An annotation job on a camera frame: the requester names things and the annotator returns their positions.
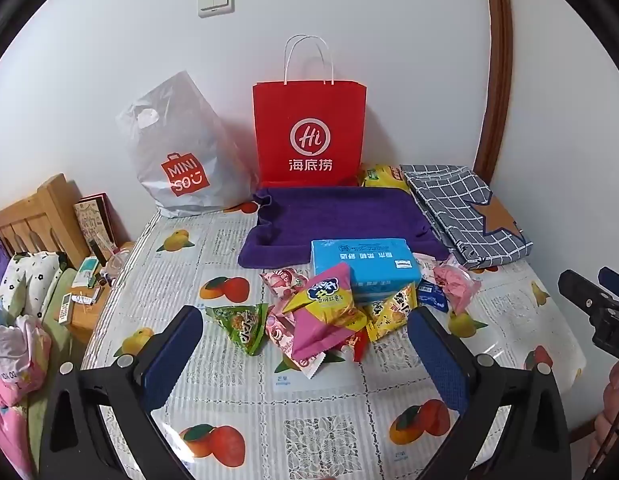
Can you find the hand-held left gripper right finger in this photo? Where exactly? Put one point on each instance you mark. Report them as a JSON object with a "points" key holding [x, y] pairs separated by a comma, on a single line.
{"points": [[439, 355]]}

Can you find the purple cloth tray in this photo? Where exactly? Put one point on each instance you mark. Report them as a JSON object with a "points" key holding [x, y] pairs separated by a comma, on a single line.
{"points": [[339, 215]]}

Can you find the white floral pillow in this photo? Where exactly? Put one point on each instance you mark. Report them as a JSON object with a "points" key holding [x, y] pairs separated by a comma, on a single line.
{"points": [[27, 282]]}

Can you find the long pale pink packet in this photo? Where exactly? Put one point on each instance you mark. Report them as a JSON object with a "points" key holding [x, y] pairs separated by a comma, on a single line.
{"points": [[427, 265]]}

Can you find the white remote control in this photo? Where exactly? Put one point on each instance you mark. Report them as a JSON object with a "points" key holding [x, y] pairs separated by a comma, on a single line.
{"points": [[65, 308]]}

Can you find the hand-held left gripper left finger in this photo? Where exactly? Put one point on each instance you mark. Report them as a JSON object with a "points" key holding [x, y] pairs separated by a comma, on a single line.
{"points": [[172, 355]]}

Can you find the wooden door frame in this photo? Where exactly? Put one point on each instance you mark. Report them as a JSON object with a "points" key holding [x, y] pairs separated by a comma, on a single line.
{"points": [[497, 60]]}

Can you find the white light switch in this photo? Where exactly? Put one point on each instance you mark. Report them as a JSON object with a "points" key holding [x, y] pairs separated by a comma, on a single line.
{"points": [[215, 2]]}

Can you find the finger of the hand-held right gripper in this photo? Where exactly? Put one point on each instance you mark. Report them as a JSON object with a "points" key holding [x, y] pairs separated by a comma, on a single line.
{"points": [[617, 287], [579, 292]]}

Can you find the person's right hand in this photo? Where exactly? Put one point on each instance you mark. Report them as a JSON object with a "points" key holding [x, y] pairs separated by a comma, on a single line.
{"points": [[617, 410]]}

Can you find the pink round candy packet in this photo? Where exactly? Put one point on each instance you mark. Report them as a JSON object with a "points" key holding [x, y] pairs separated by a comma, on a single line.
{"points": [[457, 287]]}

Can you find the wooden nightstand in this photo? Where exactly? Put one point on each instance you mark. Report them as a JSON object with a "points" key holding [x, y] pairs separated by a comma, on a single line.
{"points": [[89, 315]]}

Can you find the blue tissue pack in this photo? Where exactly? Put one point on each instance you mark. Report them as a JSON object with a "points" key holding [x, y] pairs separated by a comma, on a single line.
{"points": [[364, 260]]}

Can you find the wooden headboard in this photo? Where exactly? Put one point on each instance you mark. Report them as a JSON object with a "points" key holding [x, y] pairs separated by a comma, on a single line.
{"points": [[39, 215]]}

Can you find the green white box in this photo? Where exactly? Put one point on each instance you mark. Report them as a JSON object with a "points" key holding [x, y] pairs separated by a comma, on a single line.
{"points": [[87, 271]]}

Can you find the small blue packet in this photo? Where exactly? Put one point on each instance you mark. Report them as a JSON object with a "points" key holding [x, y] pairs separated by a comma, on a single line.
{"points": [[432, 295]]}

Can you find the pink yellow triangular snack packet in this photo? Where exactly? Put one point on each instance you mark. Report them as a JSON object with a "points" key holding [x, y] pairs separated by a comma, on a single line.
{"points": [[324, 320]]}

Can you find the grey checked cloth with star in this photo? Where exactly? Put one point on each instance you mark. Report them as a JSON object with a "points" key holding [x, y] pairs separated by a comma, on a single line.
{"points": [[449, 210]]}

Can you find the white plastic bag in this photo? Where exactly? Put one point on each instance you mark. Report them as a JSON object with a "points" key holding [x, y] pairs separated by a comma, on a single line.
{"points": [[189, 150]]}

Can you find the pink bear print packet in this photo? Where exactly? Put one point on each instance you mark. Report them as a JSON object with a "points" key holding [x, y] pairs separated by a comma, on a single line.
{"points": [[280, 332]]}

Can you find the red paper bag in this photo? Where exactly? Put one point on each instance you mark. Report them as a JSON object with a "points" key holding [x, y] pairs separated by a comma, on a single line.
{"points": [[309, 110]]}

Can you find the small red snack packet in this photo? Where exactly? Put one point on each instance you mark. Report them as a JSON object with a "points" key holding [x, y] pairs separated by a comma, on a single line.
{"points": [[357, 345]]}

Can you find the green triangular snack packet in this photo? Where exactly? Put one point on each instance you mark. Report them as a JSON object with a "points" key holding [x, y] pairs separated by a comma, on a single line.
{"points": [[239, 327]]}

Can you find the yellow chip bag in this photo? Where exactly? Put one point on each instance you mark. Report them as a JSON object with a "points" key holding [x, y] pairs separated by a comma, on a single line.
{"points": [[384, 177]]}

